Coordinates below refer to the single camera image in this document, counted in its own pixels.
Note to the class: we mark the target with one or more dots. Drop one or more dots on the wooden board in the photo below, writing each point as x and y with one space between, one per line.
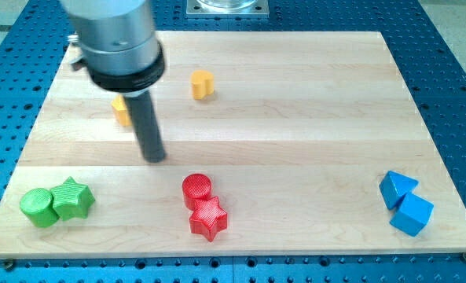
299 133

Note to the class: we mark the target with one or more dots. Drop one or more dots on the blue perforated table plate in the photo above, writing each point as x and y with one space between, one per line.
36 43

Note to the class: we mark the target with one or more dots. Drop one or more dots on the yellow block behind rod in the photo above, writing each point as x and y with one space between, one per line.
120 111

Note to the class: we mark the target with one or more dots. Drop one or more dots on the red star block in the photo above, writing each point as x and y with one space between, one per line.
208 218

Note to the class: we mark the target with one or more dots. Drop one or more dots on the green cylinder block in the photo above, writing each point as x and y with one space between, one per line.
37 206

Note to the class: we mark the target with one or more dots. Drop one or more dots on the green star block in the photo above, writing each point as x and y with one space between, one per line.
72 199

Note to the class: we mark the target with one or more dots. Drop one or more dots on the blue cube block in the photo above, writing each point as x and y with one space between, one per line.
412 215

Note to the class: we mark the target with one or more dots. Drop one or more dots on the black flange ring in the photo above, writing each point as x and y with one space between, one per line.
131 82

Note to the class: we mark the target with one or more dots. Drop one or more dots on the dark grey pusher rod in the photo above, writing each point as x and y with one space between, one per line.
143 117

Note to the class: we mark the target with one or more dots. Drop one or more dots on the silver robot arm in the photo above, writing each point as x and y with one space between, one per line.
122 54

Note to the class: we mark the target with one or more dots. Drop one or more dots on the yellow heart block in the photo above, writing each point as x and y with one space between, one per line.
202 84

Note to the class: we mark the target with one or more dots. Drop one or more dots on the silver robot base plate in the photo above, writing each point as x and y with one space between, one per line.
218 8

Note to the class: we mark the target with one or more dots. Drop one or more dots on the blue triangular block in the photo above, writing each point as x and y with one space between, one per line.
394 186

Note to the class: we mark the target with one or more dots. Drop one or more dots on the red cylinder block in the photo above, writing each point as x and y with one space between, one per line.
196 187

